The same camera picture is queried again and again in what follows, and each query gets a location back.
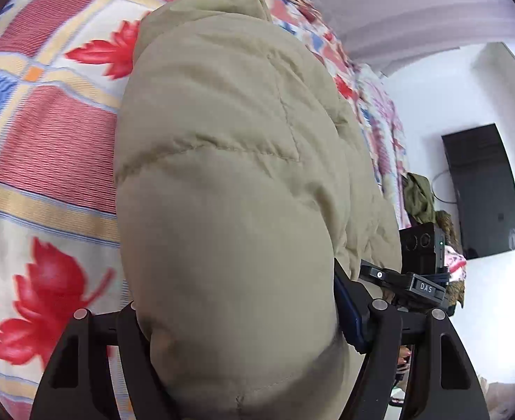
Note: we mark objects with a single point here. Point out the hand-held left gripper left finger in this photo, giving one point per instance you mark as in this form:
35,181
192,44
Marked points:
130,337

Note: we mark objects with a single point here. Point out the patterned leaf print blanket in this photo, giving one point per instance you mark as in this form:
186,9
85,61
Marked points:
51,140

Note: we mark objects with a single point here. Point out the grey curtain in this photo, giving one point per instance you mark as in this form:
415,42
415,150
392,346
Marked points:
393,17

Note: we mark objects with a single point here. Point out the person's foot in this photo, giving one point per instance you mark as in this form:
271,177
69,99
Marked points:
405,354

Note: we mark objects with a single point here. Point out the olive green garment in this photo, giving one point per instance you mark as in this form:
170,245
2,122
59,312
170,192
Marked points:
419,197

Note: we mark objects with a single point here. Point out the black wall television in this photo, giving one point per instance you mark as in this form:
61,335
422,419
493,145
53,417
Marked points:
485,188

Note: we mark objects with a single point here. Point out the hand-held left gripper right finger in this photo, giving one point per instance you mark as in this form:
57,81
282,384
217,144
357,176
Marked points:
349,315

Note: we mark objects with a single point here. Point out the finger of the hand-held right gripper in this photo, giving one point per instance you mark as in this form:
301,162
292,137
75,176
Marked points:
380,274

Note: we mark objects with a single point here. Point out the beige puffer jacket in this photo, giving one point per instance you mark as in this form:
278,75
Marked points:
231,183

